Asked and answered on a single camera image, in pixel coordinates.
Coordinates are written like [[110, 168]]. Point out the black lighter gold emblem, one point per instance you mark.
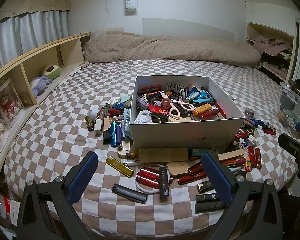
[[207, 198]]

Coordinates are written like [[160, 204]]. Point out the light blue lighter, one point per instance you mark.
[[236, 169]]

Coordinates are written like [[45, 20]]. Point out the dark red lighter gold top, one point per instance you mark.
[[192, 179]]

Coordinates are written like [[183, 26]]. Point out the heap of lighters and trinkets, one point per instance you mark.
[[205, 105]]

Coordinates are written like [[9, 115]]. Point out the cardboard strip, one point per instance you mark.
[[162, 155]]

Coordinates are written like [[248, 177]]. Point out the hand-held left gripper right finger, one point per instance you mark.
[[217, 177]]

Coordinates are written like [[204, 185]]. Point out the rounded wooden piece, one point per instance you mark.
[[124, 148]]

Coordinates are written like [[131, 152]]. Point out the blue metallic lighter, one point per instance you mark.
[[114, 133]]

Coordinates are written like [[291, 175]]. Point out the red white packet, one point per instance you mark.
[[5, 206]]

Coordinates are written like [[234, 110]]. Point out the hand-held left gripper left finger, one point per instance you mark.
[[81, 177]]

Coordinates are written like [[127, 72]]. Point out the white crochet piece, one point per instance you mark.
[[143, 117]]

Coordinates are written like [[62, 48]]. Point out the pile of lighters and clips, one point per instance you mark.
[[115, 112]]

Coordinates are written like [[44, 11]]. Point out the black lighter white script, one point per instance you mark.
[[163, 182]]

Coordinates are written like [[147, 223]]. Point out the white cardboard box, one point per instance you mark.
[[177, 135]]

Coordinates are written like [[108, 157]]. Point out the zebra hair claw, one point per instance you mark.
[[175, 88]]

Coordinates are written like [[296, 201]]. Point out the black lighter gold top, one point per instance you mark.
[[204, 187]]

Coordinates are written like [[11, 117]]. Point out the wooden headboard shelf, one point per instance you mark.
[[67, 52]]

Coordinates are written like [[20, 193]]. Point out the beige quilted blanket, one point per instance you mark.
[[165, 47]]

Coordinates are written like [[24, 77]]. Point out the wooden closet shelves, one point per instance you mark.
[[270, 45]]

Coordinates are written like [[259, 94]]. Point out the plain black lighter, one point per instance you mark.
[[130, 193]]

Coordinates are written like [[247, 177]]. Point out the purple plush toy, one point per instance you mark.
[[38, 83]]

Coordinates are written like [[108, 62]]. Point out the checkered bed sheet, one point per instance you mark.
[[65, 135]]

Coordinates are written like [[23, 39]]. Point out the clear plastic storage bin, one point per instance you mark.
[[290, 105]]

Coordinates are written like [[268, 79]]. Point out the rounded wooden coaster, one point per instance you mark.
[[177, 167]]

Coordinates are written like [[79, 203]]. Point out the small brown pouch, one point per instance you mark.
[[28, 99]]

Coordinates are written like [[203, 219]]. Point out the yellow lighter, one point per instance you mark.
[[133, 155]]

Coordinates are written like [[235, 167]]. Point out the clear display case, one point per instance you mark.
[[7, 105]]

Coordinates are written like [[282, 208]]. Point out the matte black lighter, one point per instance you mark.
[[210, 207]]

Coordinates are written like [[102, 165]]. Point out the grey curtain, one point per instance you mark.
[[40, 30]]

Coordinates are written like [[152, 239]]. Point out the cluster of pens and lighters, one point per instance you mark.
[[247, 130]]

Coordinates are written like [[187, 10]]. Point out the pink scissors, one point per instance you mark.
[[177, 107]]

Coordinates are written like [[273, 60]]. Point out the shiny red foil packet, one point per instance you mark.
[[251, 156]]

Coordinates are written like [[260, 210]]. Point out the green plush toy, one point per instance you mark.
[[52, 72]]

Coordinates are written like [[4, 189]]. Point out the red black tool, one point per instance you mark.
[[269, 130]]

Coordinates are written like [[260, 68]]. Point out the glossy red lighter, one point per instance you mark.
[[147, 182], [150, 172]]

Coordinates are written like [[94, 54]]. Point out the brown paper valance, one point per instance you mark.
[[40, 2]]

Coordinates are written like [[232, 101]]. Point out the dark red lettered packet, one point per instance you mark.
[[258, 158]]

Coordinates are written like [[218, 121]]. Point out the brown cardboard box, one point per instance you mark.
[[231, 155]]

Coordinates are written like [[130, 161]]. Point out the small white adapter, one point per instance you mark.
[[98, 126]]

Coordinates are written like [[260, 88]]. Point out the brown lighter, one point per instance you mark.
[[90, 123]]

